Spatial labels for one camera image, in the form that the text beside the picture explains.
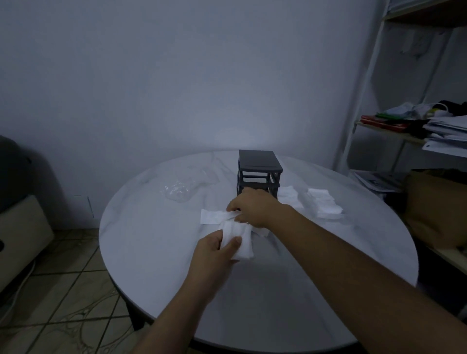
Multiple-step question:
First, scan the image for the person's right hand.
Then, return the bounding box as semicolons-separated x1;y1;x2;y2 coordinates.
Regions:
226;187;293;229

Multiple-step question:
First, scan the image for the person's left hand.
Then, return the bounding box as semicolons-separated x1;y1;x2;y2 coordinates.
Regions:
185;230;243;293

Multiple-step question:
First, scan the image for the white tissue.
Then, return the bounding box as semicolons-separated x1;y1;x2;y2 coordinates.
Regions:
218;220;255;261
277;186;304;209
200;209;270;238

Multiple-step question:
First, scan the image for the person's right forearm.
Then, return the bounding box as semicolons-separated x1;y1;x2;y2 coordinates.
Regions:
268;205;467;354

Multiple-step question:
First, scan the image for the person's left forearm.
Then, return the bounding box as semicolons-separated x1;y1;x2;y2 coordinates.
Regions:
133;280;219;354

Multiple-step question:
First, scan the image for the dark grey drawer organizer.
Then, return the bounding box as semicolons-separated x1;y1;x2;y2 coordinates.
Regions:
238;150;284;200

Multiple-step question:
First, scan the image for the clear plastic wrapper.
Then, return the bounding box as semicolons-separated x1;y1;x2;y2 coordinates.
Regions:
160;178;220;202

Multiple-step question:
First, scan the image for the stack of white tissues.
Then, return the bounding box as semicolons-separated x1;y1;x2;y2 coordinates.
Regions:
306;188;344;220

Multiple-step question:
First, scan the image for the black table base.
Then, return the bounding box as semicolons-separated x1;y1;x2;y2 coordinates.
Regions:
117;290;157;331

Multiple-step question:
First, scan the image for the pile of magazines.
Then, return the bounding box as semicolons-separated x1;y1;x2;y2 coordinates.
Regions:
351;170;407;194

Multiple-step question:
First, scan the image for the red book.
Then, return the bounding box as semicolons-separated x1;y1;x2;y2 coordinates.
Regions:
360;115;411;133

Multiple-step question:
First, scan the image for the white metal shelf rack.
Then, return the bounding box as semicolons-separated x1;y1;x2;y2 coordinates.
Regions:
334;0;467;185

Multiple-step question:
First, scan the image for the brown paper bag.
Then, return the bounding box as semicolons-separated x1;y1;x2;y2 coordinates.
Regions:
402;168;467;250

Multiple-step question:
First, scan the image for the white crumpled cloth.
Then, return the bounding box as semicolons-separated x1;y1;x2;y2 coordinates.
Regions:
382;102;450;120

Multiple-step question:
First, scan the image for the beige cushioned seat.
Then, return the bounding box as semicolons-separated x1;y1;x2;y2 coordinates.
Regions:
0;195;55;293

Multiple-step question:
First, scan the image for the pile of white papers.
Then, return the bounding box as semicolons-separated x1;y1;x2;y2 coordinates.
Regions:
422;115;467;158

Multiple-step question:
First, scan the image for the dark grey backrest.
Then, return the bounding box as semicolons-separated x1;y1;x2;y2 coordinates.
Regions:
0;135;55;214

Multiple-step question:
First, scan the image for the black cloth item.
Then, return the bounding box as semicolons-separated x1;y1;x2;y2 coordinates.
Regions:
437;99;467;118

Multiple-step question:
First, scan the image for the white cable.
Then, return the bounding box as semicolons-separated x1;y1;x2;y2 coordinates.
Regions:
0;258;36;326

